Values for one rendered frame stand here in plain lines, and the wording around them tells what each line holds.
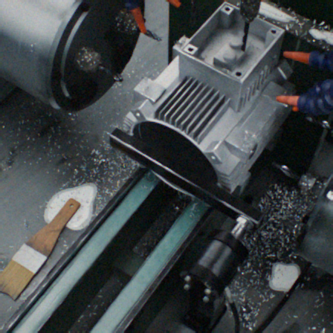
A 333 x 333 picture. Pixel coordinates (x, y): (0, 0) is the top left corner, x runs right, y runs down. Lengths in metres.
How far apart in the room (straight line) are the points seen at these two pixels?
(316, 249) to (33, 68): 0.48
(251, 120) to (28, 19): 0.35
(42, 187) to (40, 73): 0.28
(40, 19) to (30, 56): 0.06
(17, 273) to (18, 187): 0.17
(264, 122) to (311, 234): 0.18
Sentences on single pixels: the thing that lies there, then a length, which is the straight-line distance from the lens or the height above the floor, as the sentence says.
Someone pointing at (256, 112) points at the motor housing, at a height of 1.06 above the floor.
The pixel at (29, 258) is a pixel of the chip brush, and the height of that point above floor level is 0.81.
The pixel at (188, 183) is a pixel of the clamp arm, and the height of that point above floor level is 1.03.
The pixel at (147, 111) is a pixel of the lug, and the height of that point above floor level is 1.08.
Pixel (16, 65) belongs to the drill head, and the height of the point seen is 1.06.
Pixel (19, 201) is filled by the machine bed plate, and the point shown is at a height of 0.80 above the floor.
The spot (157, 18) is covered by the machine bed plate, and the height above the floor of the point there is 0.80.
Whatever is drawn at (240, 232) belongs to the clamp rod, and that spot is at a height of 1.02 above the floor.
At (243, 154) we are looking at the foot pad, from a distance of 0.84.
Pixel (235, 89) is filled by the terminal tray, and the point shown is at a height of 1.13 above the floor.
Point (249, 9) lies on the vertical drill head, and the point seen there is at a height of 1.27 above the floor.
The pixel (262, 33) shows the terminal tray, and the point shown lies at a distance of 0.91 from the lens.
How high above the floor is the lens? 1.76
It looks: 58 degrees down
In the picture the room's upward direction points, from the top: 1 degrees clockwise
